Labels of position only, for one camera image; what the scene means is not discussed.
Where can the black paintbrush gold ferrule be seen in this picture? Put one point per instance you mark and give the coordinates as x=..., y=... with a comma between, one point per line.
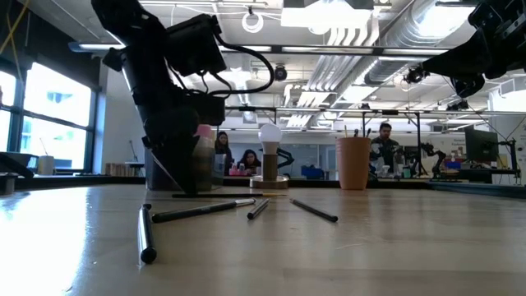
x=314, y=210
x=230, y=195
x=345, y=132

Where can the silver ventilation duct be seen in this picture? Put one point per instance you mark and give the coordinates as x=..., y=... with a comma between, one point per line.
x=382, y=70

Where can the white bulb brass lamp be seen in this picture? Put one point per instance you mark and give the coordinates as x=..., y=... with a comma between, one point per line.
x=269, y=135

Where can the black background monitor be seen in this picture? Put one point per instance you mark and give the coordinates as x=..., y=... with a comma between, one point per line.
x=481, y=144

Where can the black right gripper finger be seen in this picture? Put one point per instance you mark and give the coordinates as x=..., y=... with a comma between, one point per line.
x=464, y=55
x=468, y=84

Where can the person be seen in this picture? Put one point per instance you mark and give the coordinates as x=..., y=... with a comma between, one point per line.
x=223, y=148
x=384, y=148
x=249, y=161

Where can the brown wooden rack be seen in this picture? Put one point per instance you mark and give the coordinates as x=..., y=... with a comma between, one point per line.
x=119, y=169

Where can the black round ceiling fixture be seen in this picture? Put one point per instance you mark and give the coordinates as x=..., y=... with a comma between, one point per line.
x=280, y=73

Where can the black overhead beam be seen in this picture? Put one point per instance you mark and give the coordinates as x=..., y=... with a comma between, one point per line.
x=328, y=49

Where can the orange cup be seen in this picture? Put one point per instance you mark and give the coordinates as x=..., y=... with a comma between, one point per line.
x=353, y=164

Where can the grey plastic bin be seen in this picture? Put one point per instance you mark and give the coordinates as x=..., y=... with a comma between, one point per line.
x=205, y=172

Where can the white ceiling light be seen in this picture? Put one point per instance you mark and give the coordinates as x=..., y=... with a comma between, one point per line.
x=324, y=18

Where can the black ceiling camera fixture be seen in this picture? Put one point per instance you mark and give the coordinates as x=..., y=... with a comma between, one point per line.
x=415, y=75

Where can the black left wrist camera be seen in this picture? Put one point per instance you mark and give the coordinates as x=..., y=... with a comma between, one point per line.
x=193, y=45

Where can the blue crate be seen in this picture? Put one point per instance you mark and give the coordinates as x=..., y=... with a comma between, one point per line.
x=312, y=172

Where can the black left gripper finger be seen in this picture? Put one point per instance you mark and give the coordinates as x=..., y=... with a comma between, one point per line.
x=181, y=164

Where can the black window frame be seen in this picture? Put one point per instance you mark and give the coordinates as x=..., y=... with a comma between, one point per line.
x=18, y=111

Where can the white mug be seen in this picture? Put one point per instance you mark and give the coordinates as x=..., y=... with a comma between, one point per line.
x=46, y=165

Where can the black background robot arm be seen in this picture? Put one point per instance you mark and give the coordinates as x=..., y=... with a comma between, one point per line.
x=285, y=158
x=435, y=158

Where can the large pink paint bottle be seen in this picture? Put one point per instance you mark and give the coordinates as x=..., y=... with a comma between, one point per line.
x=205, y=131

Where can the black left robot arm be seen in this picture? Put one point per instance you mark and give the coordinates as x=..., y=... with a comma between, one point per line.
x=139, y=61

